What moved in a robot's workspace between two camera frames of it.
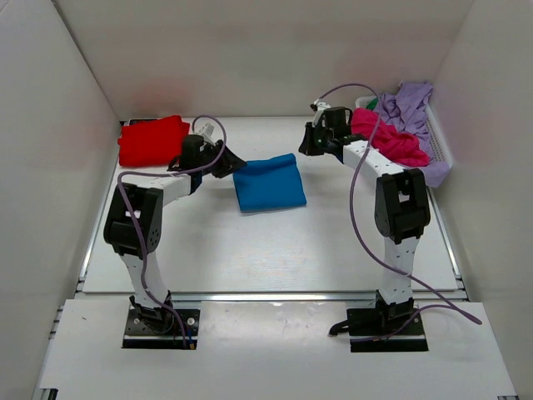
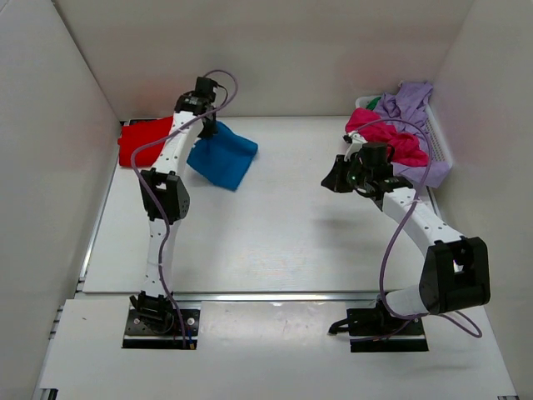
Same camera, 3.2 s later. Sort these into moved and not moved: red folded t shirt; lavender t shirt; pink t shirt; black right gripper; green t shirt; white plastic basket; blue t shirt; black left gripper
Moved: black left gripper; blue t shirt; black right gripper
Not moved: lavender t shirt; white plastic basket; pink t shirt; red folded t shirt; green t shirt
